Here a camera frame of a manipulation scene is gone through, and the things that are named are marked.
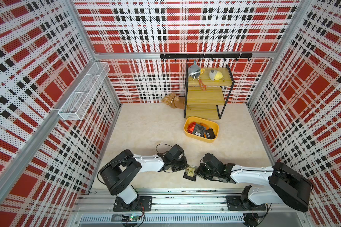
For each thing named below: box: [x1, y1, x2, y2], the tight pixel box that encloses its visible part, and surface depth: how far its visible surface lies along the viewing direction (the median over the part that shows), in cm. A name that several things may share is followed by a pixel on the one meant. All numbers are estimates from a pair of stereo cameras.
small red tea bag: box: [187, 121, 197, 134], surface depth 101 cm
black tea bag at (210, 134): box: [205, 128, 216, 140], surface depth 100 cm
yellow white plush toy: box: [208, 69, 225, 82], surface depth 87 cm
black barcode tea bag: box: [192, 123, 206, 137], surface depth 98 cm
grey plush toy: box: [188, 64, 202, 80], surface depth 88 cm
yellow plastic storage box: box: [183, 115, 220, 143], surface depth 100 cm
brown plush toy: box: [161, 92, 186, 110], surface depth 116 cm
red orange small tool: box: [197, 78, 207, 91], surface depth 88 cm
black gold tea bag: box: [182, 165, 199, 182], surface depth 86 cm
